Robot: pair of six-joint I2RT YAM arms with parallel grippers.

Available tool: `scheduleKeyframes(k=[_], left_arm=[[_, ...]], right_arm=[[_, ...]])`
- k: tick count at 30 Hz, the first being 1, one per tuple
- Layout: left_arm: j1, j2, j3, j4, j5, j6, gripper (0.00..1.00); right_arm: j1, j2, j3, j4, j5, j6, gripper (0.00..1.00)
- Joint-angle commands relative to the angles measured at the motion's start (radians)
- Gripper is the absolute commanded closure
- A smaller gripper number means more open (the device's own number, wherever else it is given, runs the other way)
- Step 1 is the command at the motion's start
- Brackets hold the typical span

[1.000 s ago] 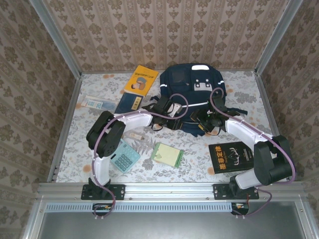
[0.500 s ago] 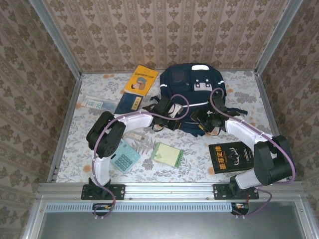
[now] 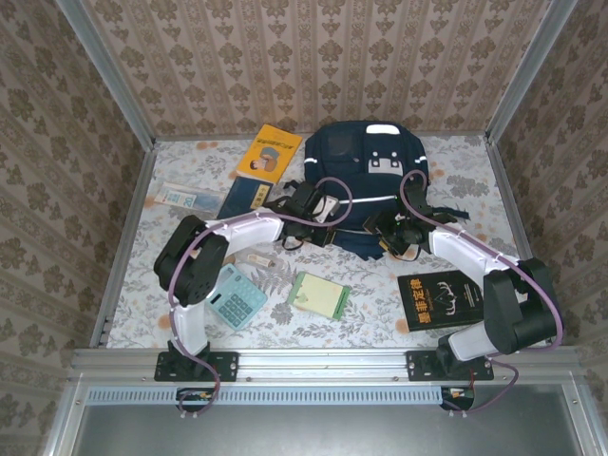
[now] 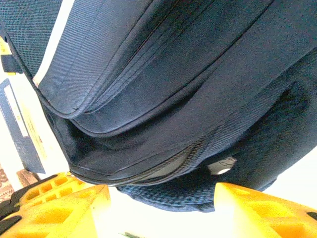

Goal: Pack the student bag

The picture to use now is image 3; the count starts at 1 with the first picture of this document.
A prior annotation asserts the navy blue backpack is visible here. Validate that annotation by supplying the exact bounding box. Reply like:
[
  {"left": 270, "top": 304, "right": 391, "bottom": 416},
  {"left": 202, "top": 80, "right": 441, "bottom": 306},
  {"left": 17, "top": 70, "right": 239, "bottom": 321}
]
[{"left": 263, "top": 119, "right": 471, "bottom": 262}]

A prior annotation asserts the yellow paperback book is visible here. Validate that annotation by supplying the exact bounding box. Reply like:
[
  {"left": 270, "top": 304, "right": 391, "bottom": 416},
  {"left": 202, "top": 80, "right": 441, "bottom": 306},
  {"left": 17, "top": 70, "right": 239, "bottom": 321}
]
[{"left": 236, "top": 123, "right": 304, "bottom": 184}]

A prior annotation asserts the dark blue notebook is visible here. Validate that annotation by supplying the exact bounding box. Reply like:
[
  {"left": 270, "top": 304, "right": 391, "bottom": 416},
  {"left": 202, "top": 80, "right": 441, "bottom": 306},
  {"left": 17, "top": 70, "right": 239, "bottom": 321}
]
[{"left": 216, "top": 176, "right": 276, "bottom": 220}]

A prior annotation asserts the small white tube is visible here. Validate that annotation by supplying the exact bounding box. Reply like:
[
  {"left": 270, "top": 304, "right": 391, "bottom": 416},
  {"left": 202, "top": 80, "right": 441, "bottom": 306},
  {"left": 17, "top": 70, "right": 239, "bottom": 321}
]
[{"left": 235, "top": 250, "right": 286, "bottom": 270}]

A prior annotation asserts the black book with orange title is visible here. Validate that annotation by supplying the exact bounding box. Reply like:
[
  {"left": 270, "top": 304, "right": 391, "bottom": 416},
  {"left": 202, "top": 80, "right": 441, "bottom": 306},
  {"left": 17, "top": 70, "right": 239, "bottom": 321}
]
[{"left": 396, "top": 269, "right": 485, "bottom": 333}]

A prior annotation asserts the green sticky notepad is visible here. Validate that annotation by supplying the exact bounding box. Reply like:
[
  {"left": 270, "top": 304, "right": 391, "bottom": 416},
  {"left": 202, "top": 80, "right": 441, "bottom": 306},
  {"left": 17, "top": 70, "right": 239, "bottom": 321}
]
[{"left": 287, "top": 271, "right": 352, "bottom": 322}]

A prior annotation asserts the clear ruler packet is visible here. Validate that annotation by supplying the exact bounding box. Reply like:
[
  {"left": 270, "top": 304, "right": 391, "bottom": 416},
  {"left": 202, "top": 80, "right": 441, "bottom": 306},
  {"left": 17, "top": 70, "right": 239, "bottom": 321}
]
[{"left": 159, "top": 182, "right": 229, "bottom": 213}]

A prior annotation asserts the teal calculator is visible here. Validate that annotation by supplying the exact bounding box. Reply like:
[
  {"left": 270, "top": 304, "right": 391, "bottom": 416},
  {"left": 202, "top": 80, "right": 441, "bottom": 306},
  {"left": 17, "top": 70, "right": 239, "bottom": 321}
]
[{"left": 204, "top": 263, "right": 270, "bottom": 330}]

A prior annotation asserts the floral patterned table cover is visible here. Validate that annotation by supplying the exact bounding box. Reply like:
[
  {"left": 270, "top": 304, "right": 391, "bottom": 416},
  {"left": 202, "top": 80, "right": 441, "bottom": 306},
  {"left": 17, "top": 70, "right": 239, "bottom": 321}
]
[{"left": 106, "top": 135, "right": 555, "bottom": 351}]

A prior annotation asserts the grey metal panel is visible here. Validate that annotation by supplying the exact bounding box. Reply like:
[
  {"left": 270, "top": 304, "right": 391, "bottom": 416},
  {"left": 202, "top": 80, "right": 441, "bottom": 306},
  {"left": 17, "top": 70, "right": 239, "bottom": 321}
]
[{"left": 70, "top": 385, "right": 588, "bottom": 456}]

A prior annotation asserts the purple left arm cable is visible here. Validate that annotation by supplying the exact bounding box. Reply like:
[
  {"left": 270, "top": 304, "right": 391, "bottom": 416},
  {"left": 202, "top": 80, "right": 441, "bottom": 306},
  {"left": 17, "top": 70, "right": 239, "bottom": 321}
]
[{"left": 168, "top": 176, "right": 355, "bottom": 419}]

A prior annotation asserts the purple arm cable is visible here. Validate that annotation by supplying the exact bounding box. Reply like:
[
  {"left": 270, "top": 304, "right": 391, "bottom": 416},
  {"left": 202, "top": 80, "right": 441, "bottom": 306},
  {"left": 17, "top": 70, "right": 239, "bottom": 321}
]
[
  {"left": 168, "top": 176, "right": 355, "bottom": 419},
  {"left": 398, "top": 168, "right": 564, "bottom": 419}
]

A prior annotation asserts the aluminium table side rail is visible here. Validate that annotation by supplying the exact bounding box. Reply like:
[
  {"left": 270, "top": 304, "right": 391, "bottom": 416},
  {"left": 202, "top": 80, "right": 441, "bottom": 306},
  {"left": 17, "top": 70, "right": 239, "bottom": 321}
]
[
  {"left": 484, "top": 137, "right": 564, "bottom": 346},
  {"left": 88, "top": 140, "right": 158, "bottom": 351}
]

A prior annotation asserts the aluminium frame beam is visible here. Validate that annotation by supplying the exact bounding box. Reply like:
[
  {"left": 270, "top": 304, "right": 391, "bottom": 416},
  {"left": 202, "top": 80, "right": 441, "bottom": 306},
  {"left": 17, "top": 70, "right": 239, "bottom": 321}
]
[{"left": 68, "top": 346, "right": 583, "bottom": 384}]

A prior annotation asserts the black cable connector bracket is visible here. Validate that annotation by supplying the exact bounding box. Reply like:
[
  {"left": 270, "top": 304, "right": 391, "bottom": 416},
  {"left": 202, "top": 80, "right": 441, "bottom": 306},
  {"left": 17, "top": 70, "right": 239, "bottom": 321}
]
[
  {"left": 175, "top": 387, "right": 220, "bottom": 419},
  {"left": 439, "top": 387, "right": 476, "bottom": 414}
]

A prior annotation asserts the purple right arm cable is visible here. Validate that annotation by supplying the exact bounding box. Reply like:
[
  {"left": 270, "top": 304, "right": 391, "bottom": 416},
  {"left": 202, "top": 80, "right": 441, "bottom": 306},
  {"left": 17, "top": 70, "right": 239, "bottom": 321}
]
[{"left": 398, "top": 168, "right": 564, "bottom": 419}]

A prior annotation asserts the white slotted cable duct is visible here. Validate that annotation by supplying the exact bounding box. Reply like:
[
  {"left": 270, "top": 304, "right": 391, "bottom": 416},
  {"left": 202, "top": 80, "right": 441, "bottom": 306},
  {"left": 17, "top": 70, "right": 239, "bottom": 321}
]
[{"left": 85, "top": 385, "right": 476, "bottom": 406}]

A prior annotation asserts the aluminium upright frame post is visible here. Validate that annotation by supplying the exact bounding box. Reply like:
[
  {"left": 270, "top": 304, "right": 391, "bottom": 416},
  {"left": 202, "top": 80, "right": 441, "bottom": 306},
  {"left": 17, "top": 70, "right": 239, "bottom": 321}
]
[
  {"left": 56, "top": 0, "right": 158, "bottom": 151},
  {"left": 484, "top": 0, "right": 579, "bottom": 143}
]

